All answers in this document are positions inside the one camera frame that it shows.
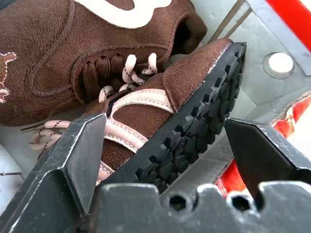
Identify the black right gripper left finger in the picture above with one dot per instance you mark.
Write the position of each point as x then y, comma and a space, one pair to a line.
60, 170

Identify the brown suede shoe white logo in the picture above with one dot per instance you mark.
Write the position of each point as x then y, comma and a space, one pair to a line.
80, 48

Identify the brown suede shoe black sole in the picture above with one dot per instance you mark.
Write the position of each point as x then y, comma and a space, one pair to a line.
155, 116

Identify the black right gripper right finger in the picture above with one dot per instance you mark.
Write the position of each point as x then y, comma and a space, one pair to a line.
262, 155

